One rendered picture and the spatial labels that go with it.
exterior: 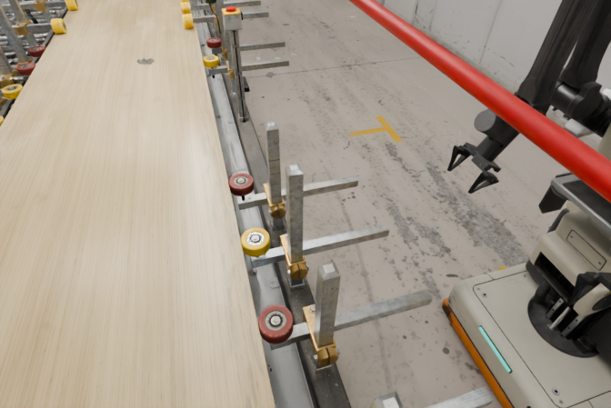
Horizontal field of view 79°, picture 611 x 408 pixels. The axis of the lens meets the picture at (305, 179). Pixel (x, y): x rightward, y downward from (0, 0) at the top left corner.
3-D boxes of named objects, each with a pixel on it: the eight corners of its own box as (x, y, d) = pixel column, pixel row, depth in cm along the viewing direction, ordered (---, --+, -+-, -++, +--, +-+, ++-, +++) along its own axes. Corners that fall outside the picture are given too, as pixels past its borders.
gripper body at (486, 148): (485, 169, 98) (505, 147, 94) (460, 146, 105) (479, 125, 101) (496, 174, 102) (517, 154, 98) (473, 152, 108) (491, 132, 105)
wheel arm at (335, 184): (354, 183, 139) (355, 174, 136) (357, 188, 136) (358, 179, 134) (237, 204, 129) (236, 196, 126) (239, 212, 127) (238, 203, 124)
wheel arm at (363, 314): (423, 295, 102) (426, 287, 99) (429, 306, 100) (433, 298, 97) (268, 339, 93) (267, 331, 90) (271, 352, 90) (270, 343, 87)
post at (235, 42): (247, 116, 189) (237, 25, 159) (248, 121, 185) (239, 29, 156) (238, 117, 188) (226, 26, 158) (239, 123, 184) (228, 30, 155)
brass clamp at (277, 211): (278, 191, 135) (278, 181, 132) (287, 217, 125) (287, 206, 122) (262, 194, 134) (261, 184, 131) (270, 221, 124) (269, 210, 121)
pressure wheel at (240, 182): (245, 216, 123) (242, 191, 116) (227, 206, 127) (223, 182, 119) (260, 202, 129) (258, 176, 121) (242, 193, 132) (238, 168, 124)
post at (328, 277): (324, 364, 103) (335, 258, 71) (327, 377, 100) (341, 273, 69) (312, 368, 102) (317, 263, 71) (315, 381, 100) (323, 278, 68)
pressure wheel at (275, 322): (273, 366, 87) (270, 343, 80) (255, 339, 92) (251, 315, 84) (300, 345, 91) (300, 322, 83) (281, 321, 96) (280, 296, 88)
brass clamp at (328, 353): (322, 312, 98) (323, 301, 95) (340, 362, 89) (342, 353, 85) (300, 317, 97) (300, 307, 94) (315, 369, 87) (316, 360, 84)
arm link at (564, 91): (605, 100, 96) (587, 90, 100) (592, 82, 90) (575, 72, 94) (573, 126, 100) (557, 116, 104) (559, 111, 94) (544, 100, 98)
